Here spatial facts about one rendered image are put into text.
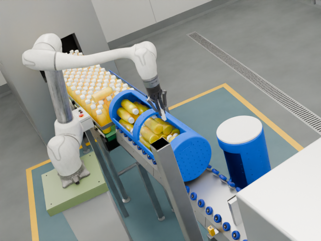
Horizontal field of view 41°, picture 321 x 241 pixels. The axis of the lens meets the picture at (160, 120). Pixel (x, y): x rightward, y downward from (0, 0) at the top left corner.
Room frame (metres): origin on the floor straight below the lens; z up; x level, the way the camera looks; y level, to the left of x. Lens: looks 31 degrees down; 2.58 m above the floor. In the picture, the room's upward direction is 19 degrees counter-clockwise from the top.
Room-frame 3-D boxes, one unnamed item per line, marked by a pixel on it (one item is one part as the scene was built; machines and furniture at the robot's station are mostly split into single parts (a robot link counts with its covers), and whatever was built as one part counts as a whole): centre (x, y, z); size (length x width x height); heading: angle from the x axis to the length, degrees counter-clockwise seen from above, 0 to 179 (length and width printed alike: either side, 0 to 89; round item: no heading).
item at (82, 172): (2.21, 0.61, 1.09); 0.22 x 0.18 x 0.06; 14
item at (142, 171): (2.72, 0.26, 0.31); 0.06 x 0.06 x 0.63; 20
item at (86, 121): (2.91, 0.56, 1.05); 0.20 x 0.10 x 0.10; 20
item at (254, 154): (2.15, -0.44, 0.59); 0.28 x 0.28 x 0.88
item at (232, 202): (1.56, -0.23, 1.00); 0.10 x 0.04 x 0.15; 110
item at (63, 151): (2.23, 0.62, 1.23); 0.18 x 0.16 x 0.22; 169
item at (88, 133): (2.91, 0.56, 0.50); 0.04 x 0.04 x 1.00; 20
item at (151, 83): (2.12, -0.02, 1.55); 0.09 x 0.09 x 0.06
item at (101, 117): (2.87, 0.41, 0.99); 0.07 x 0.07 x 0.19
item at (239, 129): (2.15, -0.44, 1.03); 0.28 x 0.28 x 0.01
